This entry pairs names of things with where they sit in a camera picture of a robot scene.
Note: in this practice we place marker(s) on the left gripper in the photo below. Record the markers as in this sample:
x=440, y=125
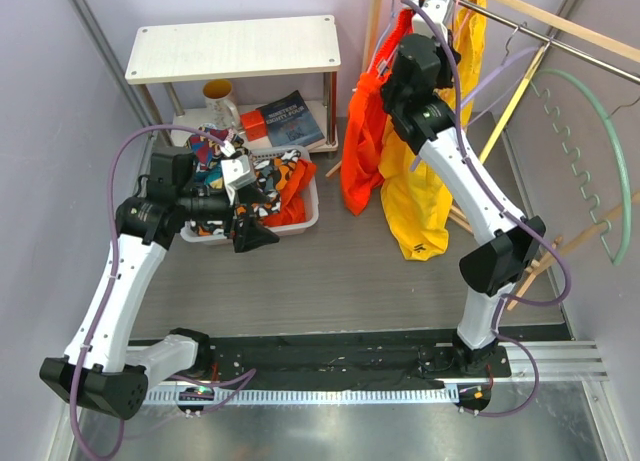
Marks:
x=251, y=232

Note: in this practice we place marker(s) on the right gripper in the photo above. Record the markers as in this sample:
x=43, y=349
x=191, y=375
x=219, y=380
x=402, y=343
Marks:
x=446, y=77

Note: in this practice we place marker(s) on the yellow shorts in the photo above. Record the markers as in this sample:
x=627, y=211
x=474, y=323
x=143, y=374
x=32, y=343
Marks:
x=415, y=202

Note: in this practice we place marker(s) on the pink wire hanger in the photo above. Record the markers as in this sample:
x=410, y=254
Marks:
x=460, y=22

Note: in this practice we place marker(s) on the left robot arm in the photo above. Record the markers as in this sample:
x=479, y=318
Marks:
x=96, y=372

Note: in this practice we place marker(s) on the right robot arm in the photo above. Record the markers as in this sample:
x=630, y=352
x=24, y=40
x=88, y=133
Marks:
x=507, y=239

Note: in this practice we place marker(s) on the orange shorts in basket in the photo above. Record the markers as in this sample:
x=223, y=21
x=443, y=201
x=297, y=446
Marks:
x=292, y=210

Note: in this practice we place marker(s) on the black orange white patterned shorts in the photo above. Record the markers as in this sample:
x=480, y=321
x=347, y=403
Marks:
x=275, y=197

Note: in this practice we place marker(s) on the yellow hanger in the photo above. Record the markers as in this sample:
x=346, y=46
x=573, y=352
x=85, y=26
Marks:
x=513, y=103

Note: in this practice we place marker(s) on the purple hanger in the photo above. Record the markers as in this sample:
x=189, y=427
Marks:
x=500, y=76

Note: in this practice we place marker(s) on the colourful letter patterned shorts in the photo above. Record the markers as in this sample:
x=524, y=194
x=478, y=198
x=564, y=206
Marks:
x=209, y=154

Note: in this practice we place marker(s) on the green wavy hanger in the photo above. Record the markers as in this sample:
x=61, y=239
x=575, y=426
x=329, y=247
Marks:
x=574, y=154

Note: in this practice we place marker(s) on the light blue hanger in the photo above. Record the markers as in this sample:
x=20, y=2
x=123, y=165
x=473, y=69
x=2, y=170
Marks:
x=374, y=65

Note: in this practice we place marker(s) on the orange shorts on hanger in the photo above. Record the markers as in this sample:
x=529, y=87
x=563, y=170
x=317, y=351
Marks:
x=363, y=142

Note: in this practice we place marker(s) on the white laundry basket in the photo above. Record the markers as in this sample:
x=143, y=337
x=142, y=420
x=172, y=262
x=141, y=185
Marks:
x=309, y=196

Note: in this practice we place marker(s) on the orange cube box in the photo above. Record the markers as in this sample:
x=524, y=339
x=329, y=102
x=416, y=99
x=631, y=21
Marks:
x=254, y=125

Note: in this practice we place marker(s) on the dark blue book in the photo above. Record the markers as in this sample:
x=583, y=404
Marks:
x=289, y=121

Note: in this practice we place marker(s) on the white yellow mug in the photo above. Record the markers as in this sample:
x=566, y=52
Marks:
x=220, y=104

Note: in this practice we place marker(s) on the white two-tier shelf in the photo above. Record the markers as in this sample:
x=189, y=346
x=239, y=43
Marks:
x=194, y=52

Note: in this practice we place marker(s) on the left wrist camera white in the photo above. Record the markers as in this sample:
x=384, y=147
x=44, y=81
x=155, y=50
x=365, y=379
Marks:
x=237, y=170

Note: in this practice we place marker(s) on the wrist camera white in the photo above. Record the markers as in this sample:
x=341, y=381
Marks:
x=439, y=11
x=237, y=170

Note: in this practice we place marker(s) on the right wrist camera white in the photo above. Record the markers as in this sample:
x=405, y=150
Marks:
x=439, y=11

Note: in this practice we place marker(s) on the metal clothes rail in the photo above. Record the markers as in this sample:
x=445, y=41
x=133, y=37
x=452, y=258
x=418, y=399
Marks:
x=565, y=26

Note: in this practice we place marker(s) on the wooden rack frame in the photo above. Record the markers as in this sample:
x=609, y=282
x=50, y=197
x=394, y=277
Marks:
x=549, y=258

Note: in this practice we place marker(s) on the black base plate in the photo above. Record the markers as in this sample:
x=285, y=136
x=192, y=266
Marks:
x=351, y=361

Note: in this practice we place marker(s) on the white slotted cable duct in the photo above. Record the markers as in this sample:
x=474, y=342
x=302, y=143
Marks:
x=186, y=396

